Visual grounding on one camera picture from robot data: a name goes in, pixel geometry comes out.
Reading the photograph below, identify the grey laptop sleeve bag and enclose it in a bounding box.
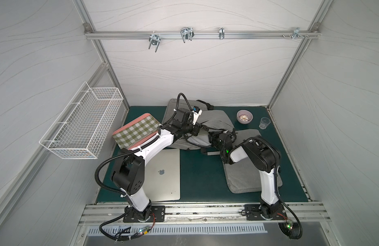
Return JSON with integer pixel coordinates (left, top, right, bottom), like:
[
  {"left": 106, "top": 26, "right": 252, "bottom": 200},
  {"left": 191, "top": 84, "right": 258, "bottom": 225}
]
[{"left": 169, "top": 110, "right": 236, "bottom": 150}]

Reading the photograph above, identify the silver apple laptop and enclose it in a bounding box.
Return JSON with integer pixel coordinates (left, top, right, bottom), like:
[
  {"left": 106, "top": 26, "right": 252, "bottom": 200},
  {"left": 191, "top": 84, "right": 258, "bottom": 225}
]
[{"left": 142, "top": 149, "right": 181, "bottom": 202}]

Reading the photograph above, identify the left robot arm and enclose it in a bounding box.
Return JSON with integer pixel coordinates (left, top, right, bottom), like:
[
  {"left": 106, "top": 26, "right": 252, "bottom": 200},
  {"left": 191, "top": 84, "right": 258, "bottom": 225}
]
[{"left": 111, "top": 106, "right": 202, "bottom": 221}]

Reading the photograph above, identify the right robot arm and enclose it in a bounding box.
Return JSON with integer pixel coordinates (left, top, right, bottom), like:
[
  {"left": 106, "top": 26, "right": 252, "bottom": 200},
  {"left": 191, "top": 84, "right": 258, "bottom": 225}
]
[{"left": 209, "top": 131, "right": 283, "bottom": 219}]

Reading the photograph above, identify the pink bowl with contents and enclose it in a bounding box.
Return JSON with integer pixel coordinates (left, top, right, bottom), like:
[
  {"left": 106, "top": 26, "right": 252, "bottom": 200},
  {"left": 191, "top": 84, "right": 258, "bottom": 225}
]
[{"left": 236, "top": 110, "right": 254, "bottom": 125}]

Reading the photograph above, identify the clear plastic cup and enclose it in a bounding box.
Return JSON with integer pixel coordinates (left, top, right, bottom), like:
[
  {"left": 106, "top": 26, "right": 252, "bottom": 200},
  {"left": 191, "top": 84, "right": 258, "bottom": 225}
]
[{"left": 259, "top": 117, "right": 271, "bottom": 130}]

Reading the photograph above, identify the green checkered cloth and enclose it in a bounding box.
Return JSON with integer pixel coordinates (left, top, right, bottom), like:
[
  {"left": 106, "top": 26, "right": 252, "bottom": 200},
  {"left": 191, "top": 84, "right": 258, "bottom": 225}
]
[{"left": 113, "top": 115, "right": 161, "bottom": 149}]

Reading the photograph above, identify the metal hook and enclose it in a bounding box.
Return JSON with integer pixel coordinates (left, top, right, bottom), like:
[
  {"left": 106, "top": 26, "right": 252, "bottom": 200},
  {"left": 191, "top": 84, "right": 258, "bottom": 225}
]
[
  {"left": 219, "top": 27, "right": 225, "bottom": 40},
  {"left": 148, "top": 34, "right": 161, "bottom": 52},
  {"left": 180, "top": 27, "right": 194, "bottom": 43},
  {"left": 282, "top": 28, "right": 309, "bottom": 40}
]

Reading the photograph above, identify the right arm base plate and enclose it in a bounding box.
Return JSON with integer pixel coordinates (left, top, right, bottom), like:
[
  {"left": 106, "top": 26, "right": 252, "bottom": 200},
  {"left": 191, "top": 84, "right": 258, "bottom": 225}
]
[{"left": 240, "top": 204, "right": 287, "bottom": 221}]

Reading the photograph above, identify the white slotted cable duct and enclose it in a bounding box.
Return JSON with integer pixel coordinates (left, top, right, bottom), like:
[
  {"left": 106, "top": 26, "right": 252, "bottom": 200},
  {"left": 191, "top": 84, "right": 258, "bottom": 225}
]
[{"left": 103, "top": 223, "right": 267, "bottom": 236}]

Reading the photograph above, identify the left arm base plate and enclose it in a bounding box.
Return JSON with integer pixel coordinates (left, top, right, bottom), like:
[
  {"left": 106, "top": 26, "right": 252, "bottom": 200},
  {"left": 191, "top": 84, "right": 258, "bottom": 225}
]
[{"left": 123, "top": 205, "right": 166, "bottom": 223}]

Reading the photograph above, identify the left black cable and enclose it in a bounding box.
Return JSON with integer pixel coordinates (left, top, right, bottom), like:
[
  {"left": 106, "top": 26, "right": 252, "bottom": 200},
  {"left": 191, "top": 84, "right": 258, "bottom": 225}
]
[{"left": 94, "top": 135, "right": 161, "bottom": 242}]

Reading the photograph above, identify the white wire basket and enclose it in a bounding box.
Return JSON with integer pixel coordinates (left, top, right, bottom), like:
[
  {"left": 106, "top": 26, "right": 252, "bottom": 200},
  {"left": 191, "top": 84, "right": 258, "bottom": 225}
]
[{"left": 39, "top": 82, "right": 123, "bottom": 159}]

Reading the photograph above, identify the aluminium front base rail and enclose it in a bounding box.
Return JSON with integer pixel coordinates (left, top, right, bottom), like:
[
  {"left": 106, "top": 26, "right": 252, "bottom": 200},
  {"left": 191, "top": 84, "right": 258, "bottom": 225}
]
[{"left": 78, "top": 202, "right": 331, "bottom": 226}]

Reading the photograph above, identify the aluminium crossbar rail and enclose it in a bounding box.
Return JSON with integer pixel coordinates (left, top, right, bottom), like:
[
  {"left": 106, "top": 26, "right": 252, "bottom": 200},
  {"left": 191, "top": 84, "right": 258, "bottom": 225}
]
[{"left": 85, "top": 25, "right": 321, "bottom": 40}]

